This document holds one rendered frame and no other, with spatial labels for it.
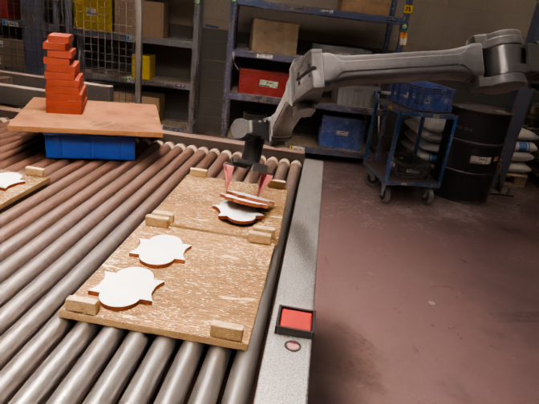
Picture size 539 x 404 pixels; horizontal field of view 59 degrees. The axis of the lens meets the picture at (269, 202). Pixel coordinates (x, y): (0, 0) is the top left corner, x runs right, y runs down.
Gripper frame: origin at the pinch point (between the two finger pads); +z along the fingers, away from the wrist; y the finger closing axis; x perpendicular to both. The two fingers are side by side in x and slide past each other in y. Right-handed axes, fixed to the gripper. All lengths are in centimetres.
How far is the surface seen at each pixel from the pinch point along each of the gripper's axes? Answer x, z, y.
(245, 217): -13.3, 6.1, -0.9
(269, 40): 368, -138, 77
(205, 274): -37.4, 17.0, -12.6
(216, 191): 11.6, 2.7, -5.5
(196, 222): -11.4, 10.2, -13.0
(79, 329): -52, 27, -35
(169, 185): 21.3, 5.0, -19.6
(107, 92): 133, -26, -53
